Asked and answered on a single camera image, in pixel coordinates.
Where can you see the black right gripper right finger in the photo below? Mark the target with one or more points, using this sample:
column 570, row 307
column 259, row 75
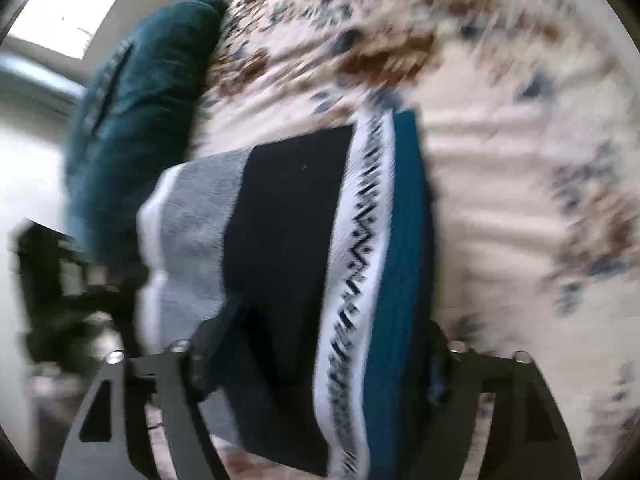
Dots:
column 471, row 412

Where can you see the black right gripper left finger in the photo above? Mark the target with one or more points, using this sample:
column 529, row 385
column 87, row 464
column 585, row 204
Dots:
column 110, row 436

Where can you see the striped navy grey sweater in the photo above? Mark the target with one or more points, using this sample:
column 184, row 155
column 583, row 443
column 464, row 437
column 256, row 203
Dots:
column 321, row 248

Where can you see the bright bedroom window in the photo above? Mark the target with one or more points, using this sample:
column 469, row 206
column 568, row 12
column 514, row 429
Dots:
column 62, row 26

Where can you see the teal folded blanket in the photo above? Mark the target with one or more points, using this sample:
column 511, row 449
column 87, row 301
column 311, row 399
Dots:
column 133, row 123

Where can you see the floral beige bed blanket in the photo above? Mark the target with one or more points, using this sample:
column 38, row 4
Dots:
column 528, row 120

